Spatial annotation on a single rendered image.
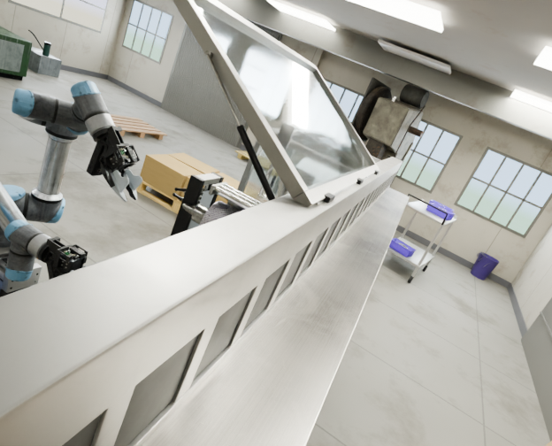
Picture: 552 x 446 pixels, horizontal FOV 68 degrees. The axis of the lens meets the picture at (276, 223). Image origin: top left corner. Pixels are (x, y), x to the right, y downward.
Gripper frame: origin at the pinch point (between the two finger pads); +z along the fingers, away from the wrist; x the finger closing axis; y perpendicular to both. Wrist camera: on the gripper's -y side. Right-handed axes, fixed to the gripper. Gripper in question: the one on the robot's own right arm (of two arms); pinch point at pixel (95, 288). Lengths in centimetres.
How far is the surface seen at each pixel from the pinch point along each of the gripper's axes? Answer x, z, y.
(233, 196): 30, 19, 36
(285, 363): -31, 63, 35
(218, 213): 26.0, 17.7, 30.0
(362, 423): 162, 114, -109
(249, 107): -14, 33, 69
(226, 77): -14, 26, 73
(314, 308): -8, 61, 35
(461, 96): 667, 72, 160
